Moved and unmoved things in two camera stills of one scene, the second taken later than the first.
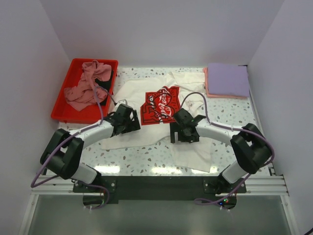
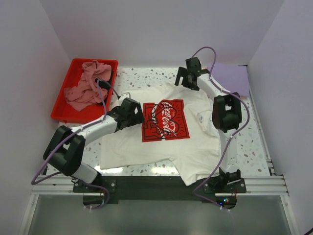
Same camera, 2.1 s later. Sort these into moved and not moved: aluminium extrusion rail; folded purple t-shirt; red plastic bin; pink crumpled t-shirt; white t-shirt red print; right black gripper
Moved: white t-shirt red print; right black gripper
Not moved: aluminium extrusion rail; pink crumpled t-shirt; red plastic bin; folded purple t-shirt
